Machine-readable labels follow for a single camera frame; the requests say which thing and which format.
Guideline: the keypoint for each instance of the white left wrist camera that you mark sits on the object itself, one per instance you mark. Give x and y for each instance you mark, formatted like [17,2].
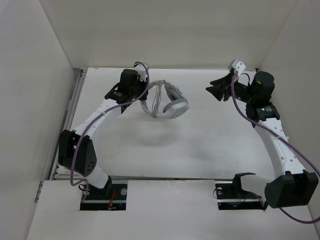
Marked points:
[141,70]

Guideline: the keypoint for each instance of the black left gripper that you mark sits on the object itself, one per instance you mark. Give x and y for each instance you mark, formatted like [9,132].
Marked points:
[143,83]

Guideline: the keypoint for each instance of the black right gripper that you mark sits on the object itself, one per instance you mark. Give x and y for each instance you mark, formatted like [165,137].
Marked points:
[221,86]

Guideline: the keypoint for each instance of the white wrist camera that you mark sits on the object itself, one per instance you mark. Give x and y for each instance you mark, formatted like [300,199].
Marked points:
[236,66]
[141,70]

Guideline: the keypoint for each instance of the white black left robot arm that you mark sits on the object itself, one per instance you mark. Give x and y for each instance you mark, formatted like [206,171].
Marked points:
[76,146]

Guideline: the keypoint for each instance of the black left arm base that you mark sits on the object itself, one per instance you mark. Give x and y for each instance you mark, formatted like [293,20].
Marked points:
[96,200]

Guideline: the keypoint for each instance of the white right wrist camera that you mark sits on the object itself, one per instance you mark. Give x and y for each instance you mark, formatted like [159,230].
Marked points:
[236,66]

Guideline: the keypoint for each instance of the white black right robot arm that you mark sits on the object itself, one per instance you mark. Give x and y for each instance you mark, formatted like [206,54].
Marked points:
[293,185]

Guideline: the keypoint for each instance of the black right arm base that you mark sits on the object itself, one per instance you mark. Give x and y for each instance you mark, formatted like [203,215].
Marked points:
[230,199]

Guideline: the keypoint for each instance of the white grey headphones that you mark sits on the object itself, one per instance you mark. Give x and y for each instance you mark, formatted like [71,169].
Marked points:
[177,106]

